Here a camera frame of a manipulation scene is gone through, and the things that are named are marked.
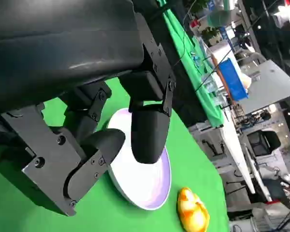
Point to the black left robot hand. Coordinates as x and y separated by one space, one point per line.
62 48

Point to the lilac plate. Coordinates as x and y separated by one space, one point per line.
145 183

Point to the potted green plant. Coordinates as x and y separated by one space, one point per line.
211 33

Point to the grey flat board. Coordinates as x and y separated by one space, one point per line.
268 84

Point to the black office chair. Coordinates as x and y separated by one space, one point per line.
263 142

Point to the green cloth on workshop desk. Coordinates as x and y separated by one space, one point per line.
183 48

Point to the teal wrapped bundle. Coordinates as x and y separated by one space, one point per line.
218 17

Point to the orange white toy bread roll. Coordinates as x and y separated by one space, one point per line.
193 210

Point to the green table cloth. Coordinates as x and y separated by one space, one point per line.
135 217

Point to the blue plastic bin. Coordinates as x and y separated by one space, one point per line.
232 79

